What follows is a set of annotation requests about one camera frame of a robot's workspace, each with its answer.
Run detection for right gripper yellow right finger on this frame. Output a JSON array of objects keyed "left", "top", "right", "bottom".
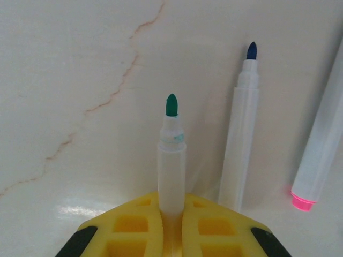
[{"left": 179, "top": 192, "right": 292, "bottom": 257}]

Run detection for white pen green ends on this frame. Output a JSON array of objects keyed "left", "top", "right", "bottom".
[{"left": 156, "top": 93, "right": 188, "bottom": 215}]

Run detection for white pen blue ends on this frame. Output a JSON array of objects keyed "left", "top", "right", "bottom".
[{"left": 217, "top": 41, "right": 260, "bottom": 214}]

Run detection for white pen pink ends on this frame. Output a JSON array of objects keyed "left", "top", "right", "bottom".
[{"left": 290, "top": 42, "right": 343, "bottom": 213}]

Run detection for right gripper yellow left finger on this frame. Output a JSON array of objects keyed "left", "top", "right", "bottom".
[{"left": 55, "top": 190, "right": 165, "bottom": 257}]

